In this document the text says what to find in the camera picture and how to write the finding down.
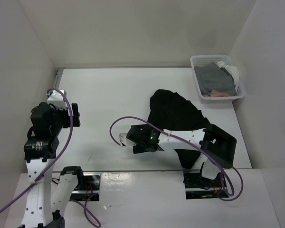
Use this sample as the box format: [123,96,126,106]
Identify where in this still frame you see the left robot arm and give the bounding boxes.
[20,102,85,228]

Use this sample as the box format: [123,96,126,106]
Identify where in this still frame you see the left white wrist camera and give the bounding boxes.
[46,89,67,111]

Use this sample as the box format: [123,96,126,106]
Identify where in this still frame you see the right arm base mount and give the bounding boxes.
[183,172,229,200]

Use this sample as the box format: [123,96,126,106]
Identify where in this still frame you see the pink cloth in basket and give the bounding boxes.
[203,90,231,97]

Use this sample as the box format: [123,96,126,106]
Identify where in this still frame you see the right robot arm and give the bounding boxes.
[119,124,237,187]

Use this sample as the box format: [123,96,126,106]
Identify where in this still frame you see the black pleated skirt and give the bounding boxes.
[148,89,211,170]

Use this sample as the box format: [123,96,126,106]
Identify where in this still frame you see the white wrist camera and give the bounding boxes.
[119,133,136,147]
[46,89,67,111]

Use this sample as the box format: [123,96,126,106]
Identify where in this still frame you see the white cloth in basket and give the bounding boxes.
[216,61,240,89]

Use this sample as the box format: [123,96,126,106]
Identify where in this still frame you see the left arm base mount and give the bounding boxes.
[70,172,101,201]

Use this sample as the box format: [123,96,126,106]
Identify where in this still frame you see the grey skirt in basket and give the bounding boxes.
[194,62,236,96]

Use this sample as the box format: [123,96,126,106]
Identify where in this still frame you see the white plastic basket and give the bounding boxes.
[190,55,246,102]

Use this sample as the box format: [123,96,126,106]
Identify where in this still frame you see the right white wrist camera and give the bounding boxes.
[119,133,136,147]

